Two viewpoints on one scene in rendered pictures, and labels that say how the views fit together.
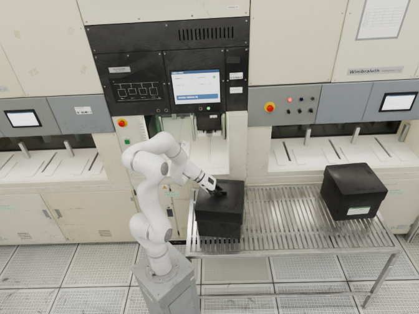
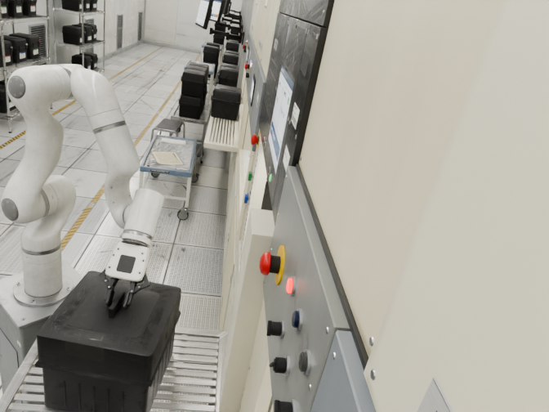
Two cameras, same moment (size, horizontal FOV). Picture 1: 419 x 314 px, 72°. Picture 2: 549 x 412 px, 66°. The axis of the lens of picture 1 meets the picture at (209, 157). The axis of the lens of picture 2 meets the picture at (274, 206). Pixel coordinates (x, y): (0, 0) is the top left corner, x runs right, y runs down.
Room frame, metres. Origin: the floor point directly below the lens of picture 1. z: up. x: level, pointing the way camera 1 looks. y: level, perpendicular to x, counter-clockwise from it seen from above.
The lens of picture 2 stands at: (1.44, -1.00, 1.82)
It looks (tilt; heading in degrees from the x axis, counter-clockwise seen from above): 25 degrees down; 78
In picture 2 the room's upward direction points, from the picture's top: 12 degrees clockwise
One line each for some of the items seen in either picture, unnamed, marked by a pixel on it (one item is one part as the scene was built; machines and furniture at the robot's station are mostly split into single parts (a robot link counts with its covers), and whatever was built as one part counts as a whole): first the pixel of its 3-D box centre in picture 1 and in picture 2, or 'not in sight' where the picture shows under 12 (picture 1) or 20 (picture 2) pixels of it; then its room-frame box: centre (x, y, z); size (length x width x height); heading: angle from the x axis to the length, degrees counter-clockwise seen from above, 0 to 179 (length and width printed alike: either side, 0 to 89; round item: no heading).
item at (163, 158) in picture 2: not in sight; (167, 157); (1.17, 2.60, 0.47); 0.31 x 0.23 x 0.02; 109
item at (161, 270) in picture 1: (159, 258); (42, 267); (0.95, 0.32, 0.85); 0.19 x 0.19 x 0.18
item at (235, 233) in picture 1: (221, 212); (115, 353); (1.27, -0.05, 0.85); 0.28 x 0.28 x 0.17; 79
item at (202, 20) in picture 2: not in sight; (220, 20); (1.49, 3.56, 1.59); 0.50 x 0.41 x 0.36; 177
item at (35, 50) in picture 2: not in sight; (24, 45); (-0.84, 4.95, 0.81); 0.30 x 0.28 x 0.26; 88
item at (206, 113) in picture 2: not in sight; (191, 126); (1.30, 4.46, 0.24); 0.94 x 0.53 x 0.48; 87
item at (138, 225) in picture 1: (148, 233); (47, 211); (0.96, 0.35, 1.07); 0.19 x 0.12 x 0.24; 61
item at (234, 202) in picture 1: (220, 198); (116, 318); (1.27, -0.05, 0.98); 0.29 x 0.29 x 0.13; 79
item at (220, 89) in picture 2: not in sight; (225, 101); (1.63, 3.04, 0.93); 0.30 x 0.28 x 0.26; 84
